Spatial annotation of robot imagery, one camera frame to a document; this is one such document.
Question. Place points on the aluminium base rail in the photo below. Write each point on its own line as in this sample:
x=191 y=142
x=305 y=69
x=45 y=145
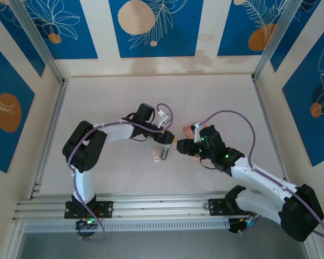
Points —
x=162 y=207

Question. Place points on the pink plastic tray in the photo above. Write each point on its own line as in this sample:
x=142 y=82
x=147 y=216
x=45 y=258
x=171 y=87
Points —
x=188 y=132

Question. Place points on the aluminium frame post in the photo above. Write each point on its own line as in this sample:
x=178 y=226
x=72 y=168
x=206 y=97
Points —
x=276 y=40
x=38 y=40

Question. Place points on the pink mini stapler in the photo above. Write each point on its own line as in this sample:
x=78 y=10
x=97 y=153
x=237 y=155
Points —
x=157 y=154

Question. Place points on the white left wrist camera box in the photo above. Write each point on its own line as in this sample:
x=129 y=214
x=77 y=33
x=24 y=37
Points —
x=163 y=118

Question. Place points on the aluminium side rail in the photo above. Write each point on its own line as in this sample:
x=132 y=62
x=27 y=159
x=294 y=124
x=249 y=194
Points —
x=59 y=102
x=262 y=102

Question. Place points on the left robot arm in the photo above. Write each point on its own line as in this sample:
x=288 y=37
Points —
x=83 y=145

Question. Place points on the grey white clip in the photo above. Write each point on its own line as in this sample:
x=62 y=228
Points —
x=165 y=153

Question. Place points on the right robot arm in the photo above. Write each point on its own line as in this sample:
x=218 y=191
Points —
x=299 y=213

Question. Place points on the black controller board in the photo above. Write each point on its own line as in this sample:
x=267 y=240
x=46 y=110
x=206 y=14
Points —
x=83 y=224
x=236 y=225

